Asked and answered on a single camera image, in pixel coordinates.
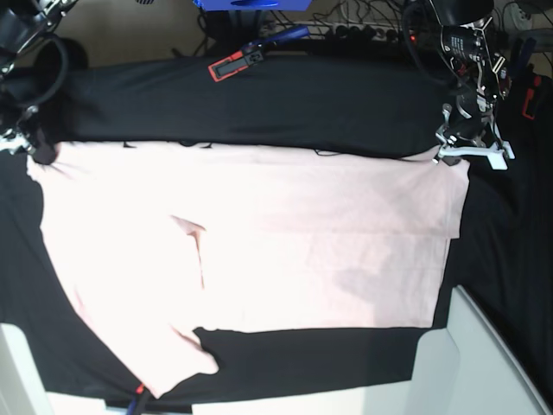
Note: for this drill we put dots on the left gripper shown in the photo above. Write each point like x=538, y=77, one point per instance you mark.
x=474, y=55

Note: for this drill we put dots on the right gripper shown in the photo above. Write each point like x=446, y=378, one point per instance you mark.
x=21, y=132

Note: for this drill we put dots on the light pink T-shirt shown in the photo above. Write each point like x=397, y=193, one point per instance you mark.
x=152, y=242

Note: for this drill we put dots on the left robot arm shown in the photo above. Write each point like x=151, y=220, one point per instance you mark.
x=421, y=26

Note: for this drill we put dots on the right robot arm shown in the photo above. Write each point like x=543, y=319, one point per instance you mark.
x=25, y=24

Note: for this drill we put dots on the orange clamp at right edge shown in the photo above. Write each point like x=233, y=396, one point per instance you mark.
x=531, y=98

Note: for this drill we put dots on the black table cloth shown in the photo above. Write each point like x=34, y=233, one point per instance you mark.
x=503, y=257

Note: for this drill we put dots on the white power strip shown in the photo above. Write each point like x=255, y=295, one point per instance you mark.
x=370, y=32

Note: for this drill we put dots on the blue clamp at front edge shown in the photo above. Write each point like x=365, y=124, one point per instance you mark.
x=139, y=403

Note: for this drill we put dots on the blue clamp handle right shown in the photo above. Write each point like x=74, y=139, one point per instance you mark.
x=521, y=53

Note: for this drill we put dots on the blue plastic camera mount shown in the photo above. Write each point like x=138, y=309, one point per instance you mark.
x=225, y=5

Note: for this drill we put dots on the orange black clamp, blue handles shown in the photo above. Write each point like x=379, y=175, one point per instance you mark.
x=252, y=53

